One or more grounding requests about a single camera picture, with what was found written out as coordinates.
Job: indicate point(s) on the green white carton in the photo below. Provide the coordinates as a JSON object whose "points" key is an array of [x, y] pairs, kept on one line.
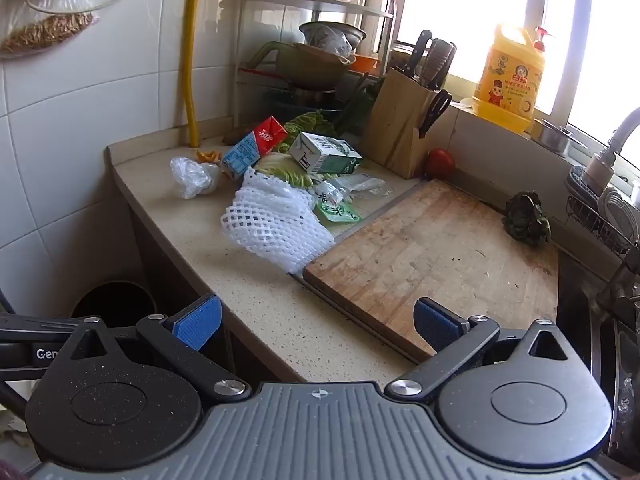
{"points": [[325, 152]]}

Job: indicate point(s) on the white faucet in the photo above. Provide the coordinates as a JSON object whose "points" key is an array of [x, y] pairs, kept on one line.
{"points": [[617, 137]]}

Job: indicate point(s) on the wilted dark vegetable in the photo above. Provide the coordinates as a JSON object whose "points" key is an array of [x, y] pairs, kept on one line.
{"points": [[525, 217]]}

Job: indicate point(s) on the red blue carton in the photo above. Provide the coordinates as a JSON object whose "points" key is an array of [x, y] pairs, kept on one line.
{"points": [[250, 147]]}

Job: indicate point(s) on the orange bowl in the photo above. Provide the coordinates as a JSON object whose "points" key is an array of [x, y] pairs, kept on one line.
{"points": [[367, 62]]}

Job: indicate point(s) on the long dark green peppers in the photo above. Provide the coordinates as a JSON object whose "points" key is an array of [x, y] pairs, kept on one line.
{"points": [[357, 105]]}

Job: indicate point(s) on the clear bag of grains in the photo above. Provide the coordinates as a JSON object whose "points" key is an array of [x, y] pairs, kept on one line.
{"points": [[45, 32]]}

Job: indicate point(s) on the green pot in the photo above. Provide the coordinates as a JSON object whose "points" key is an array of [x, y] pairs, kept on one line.
{"points": [[310, 67]]}

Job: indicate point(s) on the crumpled white plastic bag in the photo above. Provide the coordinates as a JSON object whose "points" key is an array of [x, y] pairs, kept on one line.
{"points": [[192, 177]]}

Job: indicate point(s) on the wooden knife block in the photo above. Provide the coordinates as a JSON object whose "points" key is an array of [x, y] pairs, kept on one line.
{"points": [[395, 120]]}

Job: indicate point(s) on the metal bowl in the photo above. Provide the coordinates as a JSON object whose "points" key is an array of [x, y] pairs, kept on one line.
{"points": [[312, 32]]}

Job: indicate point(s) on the white foam net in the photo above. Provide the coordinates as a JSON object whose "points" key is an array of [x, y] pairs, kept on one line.
{"points": [[270, 215]]}

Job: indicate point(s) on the yellow detergent bottle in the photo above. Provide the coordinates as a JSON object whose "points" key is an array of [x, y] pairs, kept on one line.
{"points": [[505, 85]]}

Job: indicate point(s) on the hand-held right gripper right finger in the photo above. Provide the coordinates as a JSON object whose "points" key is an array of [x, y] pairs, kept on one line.
{"points": [[435, 325]]}

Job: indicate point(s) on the black trash bin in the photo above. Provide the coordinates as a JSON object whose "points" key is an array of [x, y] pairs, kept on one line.
{"points": [[110, 305]]}

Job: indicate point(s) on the steel cup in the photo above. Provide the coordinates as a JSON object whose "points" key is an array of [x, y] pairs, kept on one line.
{"points": [[552, 140]]}

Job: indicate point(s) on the wooden cutting board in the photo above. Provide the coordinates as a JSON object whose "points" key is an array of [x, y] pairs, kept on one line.
{"points": [[440, 260]]}

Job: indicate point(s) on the red tomato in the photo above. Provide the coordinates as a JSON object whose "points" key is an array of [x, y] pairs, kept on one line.
{"points": [[440, 162]]}

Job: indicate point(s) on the clear plastic wrapper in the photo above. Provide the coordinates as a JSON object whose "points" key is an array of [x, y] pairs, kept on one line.
{"points": [[360, 182]]}

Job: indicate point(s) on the green plastic bag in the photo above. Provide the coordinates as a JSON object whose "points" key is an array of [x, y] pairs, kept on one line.
{"points": [[335, 212]]}

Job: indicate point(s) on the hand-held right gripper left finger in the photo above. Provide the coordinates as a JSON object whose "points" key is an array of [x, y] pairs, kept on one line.
{"points": [[197, 322]]}

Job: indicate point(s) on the white corner rack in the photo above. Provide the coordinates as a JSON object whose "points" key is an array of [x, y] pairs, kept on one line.
{"points": [[320, 8]]}

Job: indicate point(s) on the teal basin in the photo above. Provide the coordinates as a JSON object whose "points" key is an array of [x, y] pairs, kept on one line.
{"points": [[277, 105]]}

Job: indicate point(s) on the orange peel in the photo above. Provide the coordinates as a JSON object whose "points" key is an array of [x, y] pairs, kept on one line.
{"points": [[207, 156]]}

